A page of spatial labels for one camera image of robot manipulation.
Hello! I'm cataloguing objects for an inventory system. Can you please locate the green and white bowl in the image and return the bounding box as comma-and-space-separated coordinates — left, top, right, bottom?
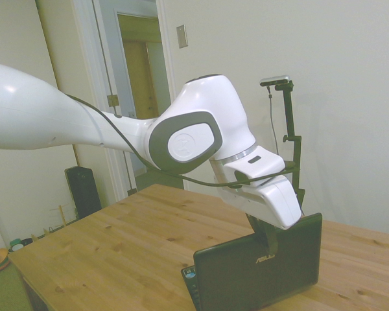
8, 238, 25, 253

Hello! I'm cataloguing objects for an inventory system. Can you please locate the brown wooden inner door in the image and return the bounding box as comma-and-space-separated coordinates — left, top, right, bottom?
122, 40, 160, 120

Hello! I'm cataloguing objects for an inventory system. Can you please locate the black Asus laptop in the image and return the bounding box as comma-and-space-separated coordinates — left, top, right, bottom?
180, 212, 324, 311

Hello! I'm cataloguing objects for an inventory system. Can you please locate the thin black camera cable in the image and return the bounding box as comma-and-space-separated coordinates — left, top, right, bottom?
266, 85, 281, 157

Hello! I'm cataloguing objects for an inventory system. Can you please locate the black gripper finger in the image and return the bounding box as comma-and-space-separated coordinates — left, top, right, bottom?
267, 225, 278, 260
246, 214, 269, 250

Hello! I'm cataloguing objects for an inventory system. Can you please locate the black camera stand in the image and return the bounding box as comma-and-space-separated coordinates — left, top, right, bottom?
273, 80, 307, 216

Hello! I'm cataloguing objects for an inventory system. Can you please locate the black floor speaker box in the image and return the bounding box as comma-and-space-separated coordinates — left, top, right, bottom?
64, 165, 103, 220

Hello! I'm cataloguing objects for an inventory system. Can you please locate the metal wall switch plate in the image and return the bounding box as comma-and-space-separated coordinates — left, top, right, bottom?
176, 24, 189, 50

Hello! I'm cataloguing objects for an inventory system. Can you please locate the wooden peg rack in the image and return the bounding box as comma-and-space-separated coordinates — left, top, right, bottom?
30, 203, 77, 241

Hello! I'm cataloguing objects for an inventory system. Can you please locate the white open door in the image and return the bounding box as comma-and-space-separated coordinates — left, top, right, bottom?
70, 0, 137, 199

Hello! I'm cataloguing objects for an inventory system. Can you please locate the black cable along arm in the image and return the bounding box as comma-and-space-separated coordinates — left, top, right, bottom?
64, 93, 298, 189

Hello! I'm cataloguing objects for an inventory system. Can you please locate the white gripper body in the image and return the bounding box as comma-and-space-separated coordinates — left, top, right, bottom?
213, 145, 303, 231

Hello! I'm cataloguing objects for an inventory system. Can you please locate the grey exterior camera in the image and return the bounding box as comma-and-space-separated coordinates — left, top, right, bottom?
260, 75, 293, 88

